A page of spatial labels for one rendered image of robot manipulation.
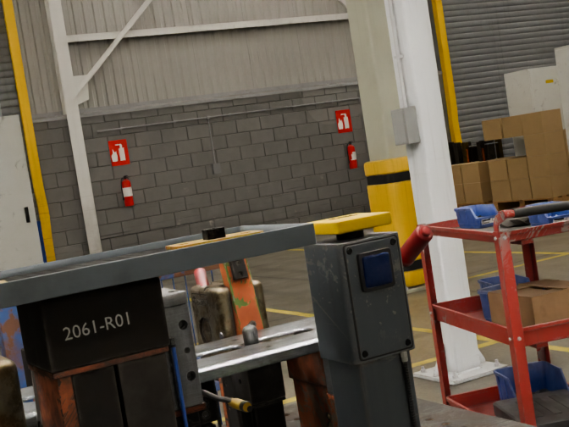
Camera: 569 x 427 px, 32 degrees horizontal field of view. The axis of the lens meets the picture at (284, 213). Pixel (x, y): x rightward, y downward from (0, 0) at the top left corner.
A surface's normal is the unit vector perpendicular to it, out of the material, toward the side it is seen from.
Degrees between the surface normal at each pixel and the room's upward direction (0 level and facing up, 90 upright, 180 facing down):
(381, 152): 90
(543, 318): 90
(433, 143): 90
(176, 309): 90
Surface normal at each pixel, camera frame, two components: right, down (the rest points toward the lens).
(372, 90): -0.87, 0.16
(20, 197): 0.47, -0.03
